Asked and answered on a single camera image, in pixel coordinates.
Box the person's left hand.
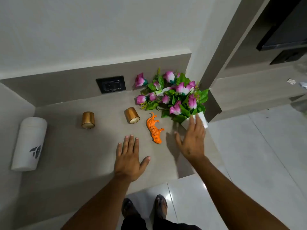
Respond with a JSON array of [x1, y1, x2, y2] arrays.
[[114, 134, 151, 182]]

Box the person's right hand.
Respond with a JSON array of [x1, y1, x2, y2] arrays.
[[174, 114, 206, 163]]

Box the orange tiger toy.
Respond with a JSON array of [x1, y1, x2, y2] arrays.
[[146, 112, 165, 144]]

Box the gold candle jar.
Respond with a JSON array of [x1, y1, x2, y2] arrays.
[[81, 111, 95, 129], [124, 107, 140, 124]]

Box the white vase with pink flowers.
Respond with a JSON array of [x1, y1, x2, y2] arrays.
[[134, 68, 209, 131]]

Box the white cylindrical dispenser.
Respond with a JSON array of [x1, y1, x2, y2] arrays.
[[10, 117, 48, 172]]

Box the person's left forearm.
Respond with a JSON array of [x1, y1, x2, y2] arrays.
[[61, 173, 133, 230]]

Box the person's right forearm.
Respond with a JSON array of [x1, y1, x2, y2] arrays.
[[189, 155, 291, 230]]

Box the person's left dark shoe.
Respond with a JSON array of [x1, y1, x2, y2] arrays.
[[121, 198, 137, 219]]

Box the person's black trousers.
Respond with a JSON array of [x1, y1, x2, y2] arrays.
[[120, 213, 202, 230]]

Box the black box under television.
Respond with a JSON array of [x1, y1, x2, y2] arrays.
[[269, 49, 307, 65]]

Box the black television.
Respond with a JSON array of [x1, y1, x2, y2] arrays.
[[256, 0, 307, 51]]

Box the black wall socket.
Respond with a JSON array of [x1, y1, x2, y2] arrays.
[[96, 76, 126, 94]]

